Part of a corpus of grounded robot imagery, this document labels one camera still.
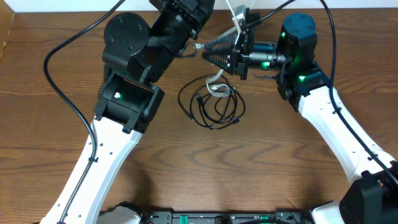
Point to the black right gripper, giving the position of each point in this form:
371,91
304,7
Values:
232,54

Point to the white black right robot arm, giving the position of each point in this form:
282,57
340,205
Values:
371,171

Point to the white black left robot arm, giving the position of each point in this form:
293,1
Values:
135,56

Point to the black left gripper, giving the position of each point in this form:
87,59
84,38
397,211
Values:
182,38

